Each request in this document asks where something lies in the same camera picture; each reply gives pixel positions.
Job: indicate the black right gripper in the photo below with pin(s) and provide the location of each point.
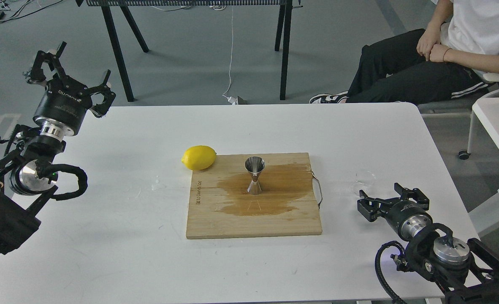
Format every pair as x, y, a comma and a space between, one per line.
406, 218

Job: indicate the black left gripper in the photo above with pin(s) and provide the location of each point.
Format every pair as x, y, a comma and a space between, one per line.
61, 105

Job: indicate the clear glass measuring cup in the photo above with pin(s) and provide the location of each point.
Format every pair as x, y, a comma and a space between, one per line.
364, 180

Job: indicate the steel double jigger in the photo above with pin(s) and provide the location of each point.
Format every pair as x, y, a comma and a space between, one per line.
254, 165

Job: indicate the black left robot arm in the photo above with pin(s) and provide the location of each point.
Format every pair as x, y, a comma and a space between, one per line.
28, 176

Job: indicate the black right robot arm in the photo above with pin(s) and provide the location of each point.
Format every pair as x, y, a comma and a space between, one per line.
466, 272

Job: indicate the yellow lemon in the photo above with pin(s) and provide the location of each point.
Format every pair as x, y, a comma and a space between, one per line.
197, 158

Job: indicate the wooden cutting board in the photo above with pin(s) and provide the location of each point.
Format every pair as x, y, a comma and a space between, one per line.
221, 207

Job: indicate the seated person white shirt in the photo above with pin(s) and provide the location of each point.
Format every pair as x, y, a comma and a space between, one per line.
444, 61

